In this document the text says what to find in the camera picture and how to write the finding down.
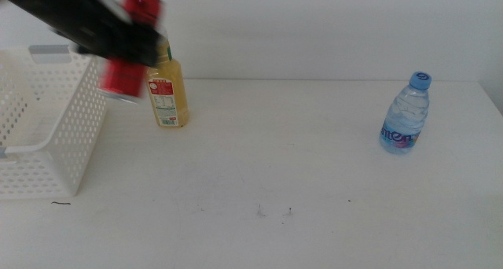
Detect yellow tea bottle white cap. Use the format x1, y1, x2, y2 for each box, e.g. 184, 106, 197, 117
145, 39, 190, 128

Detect red cola can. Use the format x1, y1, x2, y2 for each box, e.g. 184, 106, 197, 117
97, 0, 165, 105

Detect clear water bottle blue cap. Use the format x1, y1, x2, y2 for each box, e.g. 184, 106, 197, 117
378, 71, 432, 155

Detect white perforated plastic basket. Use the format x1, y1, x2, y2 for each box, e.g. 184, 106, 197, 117
0, 44, 108, 201

